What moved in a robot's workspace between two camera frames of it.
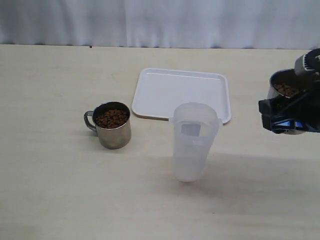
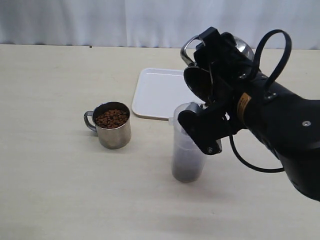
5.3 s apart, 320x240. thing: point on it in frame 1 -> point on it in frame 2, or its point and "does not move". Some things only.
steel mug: (112, 120) does not move
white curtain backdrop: (288, 24) does not move
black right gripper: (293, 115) -> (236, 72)
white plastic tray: (159, 90) does not move
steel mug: (284, 82) -> (200, 80)
